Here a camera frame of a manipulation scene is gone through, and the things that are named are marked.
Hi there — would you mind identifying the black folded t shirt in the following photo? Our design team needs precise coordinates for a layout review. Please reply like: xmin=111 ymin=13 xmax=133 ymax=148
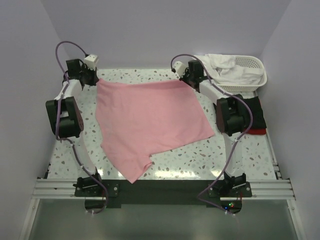
xmin=239 ymin=96 xmax=267 ymax=131

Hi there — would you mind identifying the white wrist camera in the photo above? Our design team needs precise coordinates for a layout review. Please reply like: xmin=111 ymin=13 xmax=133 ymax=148
xmin=171 ymin=61 xmax=188 ymax=77
xmin=83 ymin=54 xmax=99 ymax=71

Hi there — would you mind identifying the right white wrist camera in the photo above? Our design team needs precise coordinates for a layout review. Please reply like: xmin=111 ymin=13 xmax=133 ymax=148
xmin=171 ymin=61 xmax=188 ymax=77

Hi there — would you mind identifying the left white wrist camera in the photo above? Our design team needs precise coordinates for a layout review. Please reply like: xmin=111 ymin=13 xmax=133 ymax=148
xmin=83 ymin=54 xmax=99 ymax=71

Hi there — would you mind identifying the white t shirt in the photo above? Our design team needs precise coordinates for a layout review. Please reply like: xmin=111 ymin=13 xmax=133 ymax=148
xmin=195 ymin=54 xmax=265 ymax=85

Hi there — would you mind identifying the white laundry basket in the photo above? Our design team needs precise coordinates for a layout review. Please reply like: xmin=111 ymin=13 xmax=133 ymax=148
xmin=209 ymin=54 xmax=267 ymax=92

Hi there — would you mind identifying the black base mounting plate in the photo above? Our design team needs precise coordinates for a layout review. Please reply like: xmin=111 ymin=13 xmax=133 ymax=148
xmin=74 ymin=179 xmax=253 ymax=213

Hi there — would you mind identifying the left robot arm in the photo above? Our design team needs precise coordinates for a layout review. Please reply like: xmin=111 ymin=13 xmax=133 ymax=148
xmin=45 ymin=54 xmax=106 ymax=197

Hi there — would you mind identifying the pink t shirt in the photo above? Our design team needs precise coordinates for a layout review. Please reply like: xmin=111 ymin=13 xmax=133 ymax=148
xmin=96 ymin=79 xmax=215 ymax=183

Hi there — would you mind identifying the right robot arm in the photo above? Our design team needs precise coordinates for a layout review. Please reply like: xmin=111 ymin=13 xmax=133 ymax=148
xmin=171 ymin=60 xmax=253 ymax=197

